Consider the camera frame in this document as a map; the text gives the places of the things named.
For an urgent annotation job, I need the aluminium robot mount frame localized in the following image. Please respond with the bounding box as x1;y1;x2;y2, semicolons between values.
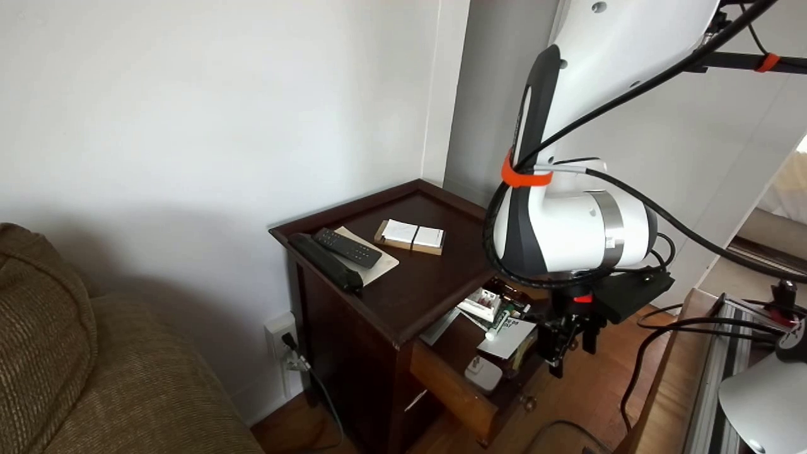
682;287;807;454

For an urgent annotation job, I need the black camera stand boom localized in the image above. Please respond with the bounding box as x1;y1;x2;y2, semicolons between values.
690;46;807;76

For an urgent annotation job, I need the white green marker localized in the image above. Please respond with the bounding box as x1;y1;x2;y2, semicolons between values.
495;302;519;338

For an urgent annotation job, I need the thick black cable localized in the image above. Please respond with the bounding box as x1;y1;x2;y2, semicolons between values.
619;292;789;438

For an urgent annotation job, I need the long black bar remote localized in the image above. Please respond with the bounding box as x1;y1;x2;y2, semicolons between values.
289;230;365;297

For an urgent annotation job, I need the beige paper pad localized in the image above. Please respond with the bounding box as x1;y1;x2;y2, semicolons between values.
329;222;405;289

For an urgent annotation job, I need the white wall outlet with plugs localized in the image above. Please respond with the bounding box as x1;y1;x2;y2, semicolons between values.
262;313;313;372

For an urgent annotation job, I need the white to-do list notepad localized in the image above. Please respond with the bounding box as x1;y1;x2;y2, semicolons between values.
476;314;539;366

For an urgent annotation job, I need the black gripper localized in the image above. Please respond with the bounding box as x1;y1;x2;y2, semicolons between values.
538;287;605;379

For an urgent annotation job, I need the white printed product box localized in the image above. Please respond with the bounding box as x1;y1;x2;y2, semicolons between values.
458;285;505;328

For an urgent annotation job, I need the dark wooden drawer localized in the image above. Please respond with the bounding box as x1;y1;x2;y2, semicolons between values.
410;280;563;447

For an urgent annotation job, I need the black remote control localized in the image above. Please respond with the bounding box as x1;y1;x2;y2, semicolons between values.
313;225;384;273

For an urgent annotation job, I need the white square card box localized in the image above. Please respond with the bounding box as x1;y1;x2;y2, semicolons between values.
410;222;447;258
373;217;421;251

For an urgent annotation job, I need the orange velcro strap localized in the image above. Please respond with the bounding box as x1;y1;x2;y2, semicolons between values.
499;152;555;188

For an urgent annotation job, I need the olive fabric sofa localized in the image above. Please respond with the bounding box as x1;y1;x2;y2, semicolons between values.
0;219;268;454

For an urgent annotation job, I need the black red clamp knob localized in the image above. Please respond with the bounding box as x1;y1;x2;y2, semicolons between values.
766;274;802;328

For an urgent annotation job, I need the white plastic charger device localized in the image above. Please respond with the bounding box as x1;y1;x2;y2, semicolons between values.
463;354;508;393

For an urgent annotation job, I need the dark wooden nightstand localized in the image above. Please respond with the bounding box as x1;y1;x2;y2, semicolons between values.
268;177;545;454

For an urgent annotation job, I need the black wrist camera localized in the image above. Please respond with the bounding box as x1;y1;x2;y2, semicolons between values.
599;269;677;328

